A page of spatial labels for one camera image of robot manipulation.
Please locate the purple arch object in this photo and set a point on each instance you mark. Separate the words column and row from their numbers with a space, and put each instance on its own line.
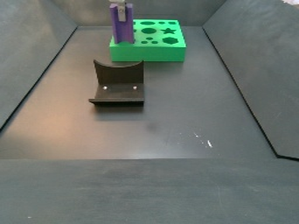
column 121, row 16

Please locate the black curved holder stand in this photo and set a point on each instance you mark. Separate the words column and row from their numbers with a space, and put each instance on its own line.
column 120, row 84

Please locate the green shape sorter block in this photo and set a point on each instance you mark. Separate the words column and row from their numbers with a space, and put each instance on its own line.
column 159, row 42

